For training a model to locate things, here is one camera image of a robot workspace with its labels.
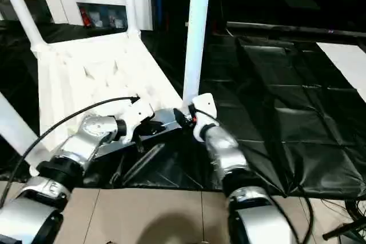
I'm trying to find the white plastic table top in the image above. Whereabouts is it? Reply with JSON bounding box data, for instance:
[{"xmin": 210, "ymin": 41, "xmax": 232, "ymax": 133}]
[{"xmin": 28, "ymin": 31, "xmax": 195, "ymax": 176}]

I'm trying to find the black plastic mat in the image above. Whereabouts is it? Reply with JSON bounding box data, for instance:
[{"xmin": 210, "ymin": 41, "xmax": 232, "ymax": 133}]
[{"xmin": 0, "ymin": 19, "xmax": 366, "ymax": 199}]

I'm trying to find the white plastic table leg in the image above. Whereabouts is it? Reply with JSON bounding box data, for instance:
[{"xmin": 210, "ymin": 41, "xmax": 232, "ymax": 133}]
[
  {"xmin": 121, "ymin": 0, "xmax": 141, "ymax": 38},
  {"xmin": 0, "ymin": 92, "xmax": 38, "ymax": 156},
  {"xmin": 182, "ymin": 0, "xmax": 212, "ymax": 105},
  {"xmin": 0, "ymin": 0, "xmax": 46, "ymax": 52}
]

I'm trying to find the white flat board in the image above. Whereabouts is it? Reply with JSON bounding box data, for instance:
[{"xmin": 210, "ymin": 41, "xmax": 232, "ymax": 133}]
[{"xmin": 316, "ymin": 42, "xmax": 366, "ymax": 99}]

